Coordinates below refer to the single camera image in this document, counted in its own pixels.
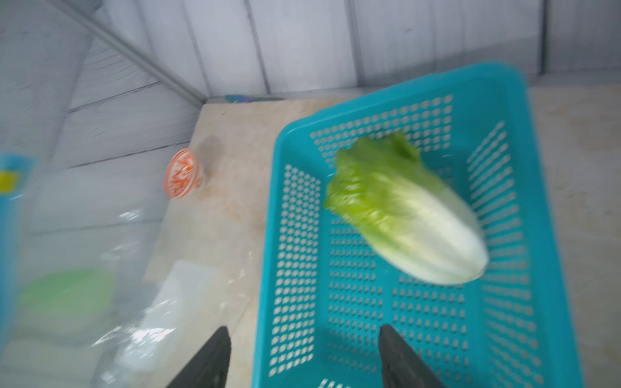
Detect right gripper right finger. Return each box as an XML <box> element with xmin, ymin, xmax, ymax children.
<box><xmin>378</xmin><ymin>324</ymin><xmax>446</xmax><ymax>388</ymax></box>

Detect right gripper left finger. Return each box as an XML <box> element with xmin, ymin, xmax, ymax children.
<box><xmin>168</xmin><ymin>326</ymin><xmax>231</xmax><ymax>388</ymax></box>

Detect teal plastic basket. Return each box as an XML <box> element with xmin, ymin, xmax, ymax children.
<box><xmin>252</xmin><ymin>63</ymin><xmax>583</xmax><ymax>387</ymax></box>

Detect clear zipper bag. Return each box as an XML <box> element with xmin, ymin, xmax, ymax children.
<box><xmin>1</xmin><ymin>154</ymin><xmax>213</xmax><ymax>387</ymax></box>

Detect chinese cabbage top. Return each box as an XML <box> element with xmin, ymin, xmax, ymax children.
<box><xmin>324</xmin><ymin>132</ymin><xmax>490</xmax><ymax>286</ymax></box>

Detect chinese cabbage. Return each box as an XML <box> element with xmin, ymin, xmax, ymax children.
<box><xmin>18</xmin><ymin>268</ymin><xmax>116</xmax><ymax>318</ymax></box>
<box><xmin>324</xmin><ymin>132</ymin><xmax>490</xmax><ymax>286</ymax></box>

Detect orange patterned bowl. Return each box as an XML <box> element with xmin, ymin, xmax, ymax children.
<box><xmin>164</xmin><ymin>148</ymin><xmax>205</xmax><ymax>199</ymax></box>

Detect teal stick behind table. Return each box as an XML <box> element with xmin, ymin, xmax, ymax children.
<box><xmin>225</xmin><ymin>95</ymin><xmax>282</xmax><ymax>103</ymax></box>

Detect left aluminium frame post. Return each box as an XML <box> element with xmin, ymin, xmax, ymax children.
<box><xmin>43</xmin><ymin>1</ymin><xmax>208</xmax><ymax>108</ymax></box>

